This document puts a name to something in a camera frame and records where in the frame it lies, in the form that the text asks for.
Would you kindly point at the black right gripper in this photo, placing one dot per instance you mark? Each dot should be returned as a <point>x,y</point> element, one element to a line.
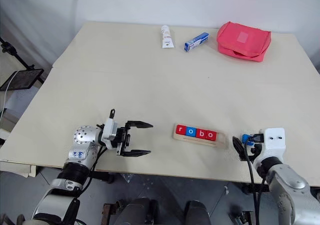
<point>255,150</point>

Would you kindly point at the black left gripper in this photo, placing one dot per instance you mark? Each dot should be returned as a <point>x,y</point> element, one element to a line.
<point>123,138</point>

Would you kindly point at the blue letter tile t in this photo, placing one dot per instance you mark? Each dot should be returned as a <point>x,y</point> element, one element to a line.
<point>245,137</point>

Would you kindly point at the wooden letter tile rack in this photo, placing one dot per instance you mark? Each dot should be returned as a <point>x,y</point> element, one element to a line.
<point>222,141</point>

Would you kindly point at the red letter tile o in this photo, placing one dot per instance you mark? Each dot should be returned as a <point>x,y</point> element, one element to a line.
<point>210,135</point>

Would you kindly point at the red letter tile b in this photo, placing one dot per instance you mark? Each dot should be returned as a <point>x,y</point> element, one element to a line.
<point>200,133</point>

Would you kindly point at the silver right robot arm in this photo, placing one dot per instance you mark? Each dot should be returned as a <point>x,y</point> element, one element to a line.
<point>287,183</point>

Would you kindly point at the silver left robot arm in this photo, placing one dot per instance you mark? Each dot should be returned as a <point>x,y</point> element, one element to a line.
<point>83,136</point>

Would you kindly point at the crumpled clear plastic wrap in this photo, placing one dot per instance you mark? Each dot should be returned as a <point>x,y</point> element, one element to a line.
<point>128,178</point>

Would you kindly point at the dark rounded shape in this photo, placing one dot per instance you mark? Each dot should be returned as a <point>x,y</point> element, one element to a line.
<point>198,213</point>

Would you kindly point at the pink fabric pouch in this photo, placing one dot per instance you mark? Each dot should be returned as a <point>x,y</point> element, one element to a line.
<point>241,41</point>

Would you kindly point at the white squeeze tube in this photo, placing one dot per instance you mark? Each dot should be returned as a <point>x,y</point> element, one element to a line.
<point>167,38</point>

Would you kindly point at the blue and white carton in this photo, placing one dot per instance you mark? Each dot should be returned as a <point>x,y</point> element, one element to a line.
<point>196,42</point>

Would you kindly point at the black tablet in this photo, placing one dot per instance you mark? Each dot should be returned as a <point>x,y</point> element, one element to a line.
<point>22,79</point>

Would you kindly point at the black tablet stand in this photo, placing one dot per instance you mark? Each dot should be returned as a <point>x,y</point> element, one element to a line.
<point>15,55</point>

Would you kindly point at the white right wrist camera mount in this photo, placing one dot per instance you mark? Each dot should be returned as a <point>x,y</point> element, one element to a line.
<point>273,144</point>

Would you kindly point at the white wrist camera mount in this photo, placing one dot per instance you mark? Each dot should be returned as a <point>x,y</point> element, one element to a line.
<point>273,144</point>
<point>110,129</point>

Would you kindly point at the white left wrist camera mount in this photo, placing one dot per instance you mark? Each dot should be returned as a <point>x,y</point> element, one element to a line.
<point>110,129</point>

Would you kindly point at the black table frame bar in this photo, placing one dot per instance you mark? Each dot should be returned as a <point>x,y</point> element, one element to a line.
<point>103,177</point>
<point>255,188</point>

